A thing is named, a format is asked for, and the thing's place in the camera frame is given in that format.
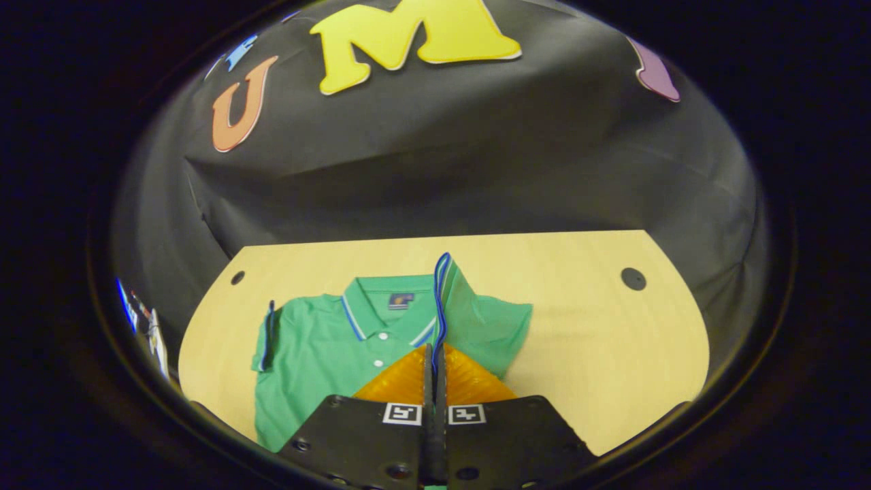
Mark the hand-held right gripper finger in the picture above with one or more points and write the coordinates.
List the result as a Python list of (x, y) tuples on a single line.
[(429, 395), (441, 395)]

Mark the green T-shirt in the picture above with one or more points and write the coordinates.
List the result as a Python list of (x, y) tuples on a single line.
[(320, 347)]

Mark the black backdrop cloth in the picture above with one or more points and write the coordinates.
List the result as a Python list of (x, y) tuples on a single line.
[(476, 136)]

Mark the white box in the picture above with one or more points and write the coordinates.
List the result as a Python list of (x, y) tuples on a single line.
[(160, 347)]

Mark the white red printed panel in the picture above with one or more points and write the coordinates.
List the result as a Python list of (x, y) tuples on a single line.
[(126, 306)]

